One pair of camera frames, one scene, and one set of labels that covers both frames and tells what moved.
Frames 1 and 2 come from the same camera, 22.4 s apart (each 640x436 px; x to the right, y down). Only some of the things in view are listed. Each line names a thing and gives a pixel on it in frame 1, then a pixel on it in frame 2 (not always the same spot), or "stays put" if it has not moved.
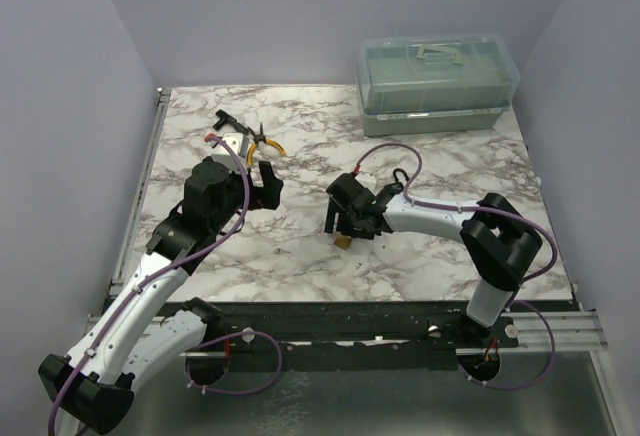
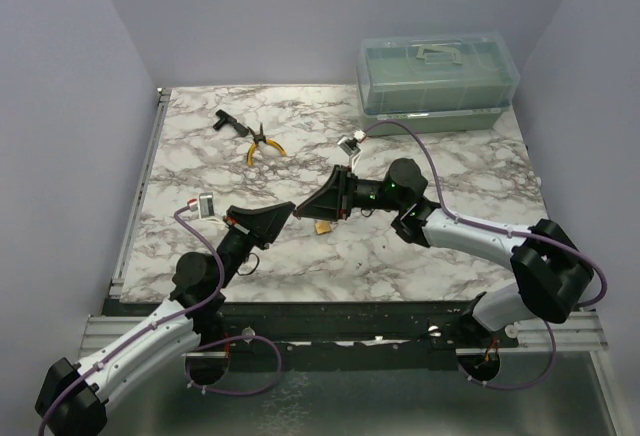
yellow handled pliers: x=258 y=138 stays put
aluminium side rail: x=116 y=285 stays put
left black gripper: x=266 y=196 -> x=260 y=227
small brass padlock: x=343 y=242 -> x=322 y=226
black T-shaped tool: x=225 y=118 stays put
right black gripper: x=342 y=227 -> x=334 y=201
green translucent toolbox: x=434 y=83 stays put
